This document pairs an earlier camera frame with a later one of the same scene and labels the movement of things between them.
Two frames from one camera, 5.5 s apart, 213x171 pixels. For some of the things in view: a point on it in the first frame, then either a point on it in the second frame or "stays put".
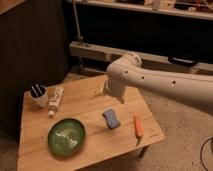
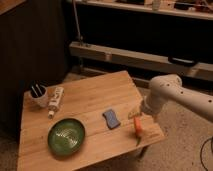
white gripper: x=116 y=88 to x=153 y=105
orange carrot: x=138 y=129 stays put
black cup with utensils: x=39 y=96 stays put
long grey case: x=87 y=50 stays put
